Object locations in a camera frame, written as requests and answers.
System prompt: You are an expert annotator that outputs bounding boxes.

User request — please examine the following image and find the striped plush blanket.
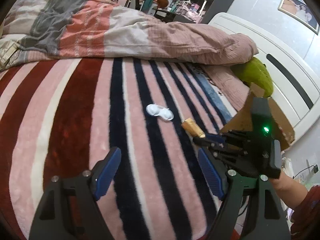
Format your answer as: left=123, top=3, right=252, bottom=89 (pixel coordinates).
left=0, top=57, right=236, bottom=240

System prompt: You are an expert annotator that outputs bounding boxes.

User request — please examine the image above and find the pink ribbed pillow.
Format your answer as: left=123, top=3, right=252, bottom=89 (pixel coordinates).
left=204, top=64, right=253, bottom=113

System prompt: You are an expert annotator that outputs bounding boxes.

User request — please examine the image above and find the cream blanket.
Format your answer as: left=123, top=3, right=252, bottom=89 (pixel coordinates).
left=0, top=34, right=28, bottom=71

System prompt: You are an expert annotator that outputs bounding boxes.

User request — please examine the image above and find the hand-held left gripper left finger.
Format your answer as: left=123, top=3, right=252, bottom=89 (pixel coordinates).
left=29, top=147, right=122, bottom=240

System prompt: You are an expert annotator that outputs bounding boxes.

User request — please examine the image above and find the dark grey bookshelf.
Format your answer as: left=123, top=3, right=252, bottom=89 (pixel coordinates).
left=172, top=0, right=247, bottom=24

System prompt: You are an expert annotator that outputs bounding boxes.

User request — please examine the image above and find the pink and grey duvet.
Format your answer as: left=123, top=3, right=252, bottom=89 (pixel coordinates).
left=2, top=0, right=259, bottom=67

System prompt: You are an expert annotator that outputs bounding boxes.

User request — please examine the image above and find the gold cylindrical tube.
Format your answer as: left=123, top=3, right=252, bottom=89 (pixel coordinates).
left=181, top=117, right=206, bottom=139

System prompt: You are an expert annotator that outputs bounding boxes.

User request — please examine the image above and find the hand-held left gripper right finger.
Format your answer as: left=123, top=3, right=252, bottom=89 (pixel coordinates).
left=197, top=148, right=292, bottom=240

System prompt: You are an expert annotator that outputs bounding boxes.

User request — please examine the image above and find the framed wall picture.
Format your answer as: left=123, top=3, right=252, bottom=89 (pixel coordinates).
left=277, top=0, right=320, bottom=35

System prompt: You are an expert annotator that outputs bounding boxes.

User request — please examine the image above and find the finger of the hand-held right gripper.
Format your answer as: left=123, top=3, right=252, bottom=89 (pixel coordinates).
left=204, top=129, right=253, bottom=143
left=192, top=137, right=241, bottom=161

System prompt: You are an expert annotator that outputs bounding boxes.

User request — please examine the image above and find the white headboard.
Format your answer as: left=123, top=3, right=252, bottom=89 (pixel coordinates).
left=209, top=12, right=320, bottom=141

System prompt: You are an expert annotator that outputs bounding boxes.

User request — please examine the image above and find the person's right forearm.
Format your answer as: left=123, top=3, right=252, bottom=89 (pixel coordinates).
left=271, top=167, right=320, bottom=233

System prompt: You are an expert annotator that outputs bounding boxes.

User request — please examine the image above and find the green plush toy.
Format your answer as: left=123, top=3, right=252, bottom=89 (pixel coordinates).
left=234, top=57, right=275, bottom=98

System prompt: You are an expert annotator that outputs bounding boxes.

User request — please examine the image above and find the white contact lens case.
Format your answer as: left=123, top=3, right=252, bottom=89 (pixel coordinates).
left=146, top=103, right=174, bottom=122

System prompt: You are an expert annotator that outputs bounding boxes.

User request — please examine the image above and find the brown cardboard box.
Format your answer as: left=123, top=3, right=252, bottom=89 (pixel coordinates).
left=220, top=82, right=296, bottom=152

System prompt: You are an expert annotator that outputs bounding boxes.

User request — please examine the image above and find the dark desk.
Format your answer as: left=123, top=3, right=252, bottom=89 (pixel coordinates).
left=151, top=7, right=203, bottom=24

